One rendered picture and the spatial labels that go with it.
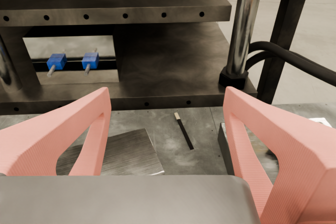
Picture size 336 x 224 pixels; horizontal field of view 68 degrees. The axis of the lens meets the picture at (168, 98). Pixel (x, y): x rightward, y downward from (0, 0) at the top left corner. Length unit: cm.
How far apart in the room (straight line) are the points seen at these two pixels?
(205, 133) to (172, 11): 37
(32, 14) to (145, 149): 55
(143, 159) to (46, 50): 54
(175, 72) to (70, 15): 40
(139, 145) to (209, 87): 44
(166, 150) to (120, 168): 19
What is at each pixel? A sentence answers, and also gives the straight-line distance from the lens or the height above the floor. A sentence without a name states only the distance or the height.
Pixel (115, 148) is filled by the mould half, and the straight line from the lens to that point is 49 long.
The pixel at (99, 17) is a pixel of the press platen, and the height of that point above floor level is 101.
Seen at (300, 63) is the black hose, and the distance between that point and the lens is 80.
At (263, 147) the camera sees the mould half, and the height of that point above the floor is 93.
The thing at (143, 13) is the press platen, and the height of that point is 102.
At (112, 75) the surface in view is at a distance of 88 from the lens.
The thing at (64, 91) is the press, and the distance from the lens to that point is 90.
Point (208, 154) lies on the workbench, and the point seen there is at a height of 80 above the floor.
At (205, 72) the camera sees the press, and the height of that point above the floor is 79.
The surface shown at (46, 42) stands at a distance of 87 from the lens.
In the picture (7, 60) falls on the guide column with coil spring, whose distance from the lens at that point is 93.
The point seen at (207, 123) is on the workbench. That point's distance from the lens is 70.
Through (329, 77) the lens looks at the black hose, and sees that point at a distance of 81.
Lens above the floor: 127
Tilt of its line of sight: 38 degrees down
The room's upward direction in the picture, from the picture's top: straight up
